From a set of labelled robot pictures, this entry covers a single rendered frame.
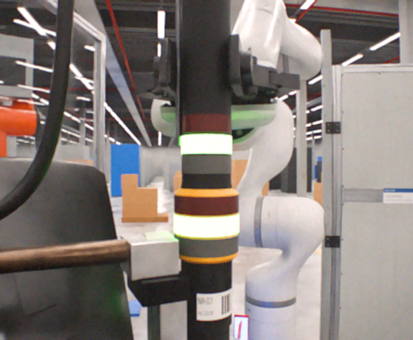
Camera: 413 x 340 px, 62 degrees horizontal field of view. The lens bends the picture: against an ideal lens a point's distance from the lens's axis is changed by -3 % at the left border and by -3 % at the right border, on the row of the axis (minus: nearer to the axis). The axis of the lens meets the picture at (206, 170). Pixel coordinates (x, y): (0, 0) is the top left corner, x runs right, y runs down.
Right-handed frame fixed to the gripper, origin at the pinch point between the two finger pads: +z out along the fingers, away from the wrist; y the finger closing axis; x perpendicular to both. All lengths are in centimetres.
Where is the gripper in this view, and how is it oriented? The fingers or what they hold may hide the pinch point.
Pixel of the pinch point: (204, 67)
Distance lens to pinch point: 25.0
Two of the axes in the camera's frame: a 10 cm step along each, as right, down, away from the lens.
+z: -1.7, 0.1, -9.9
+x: 0.0, -10.0, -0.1
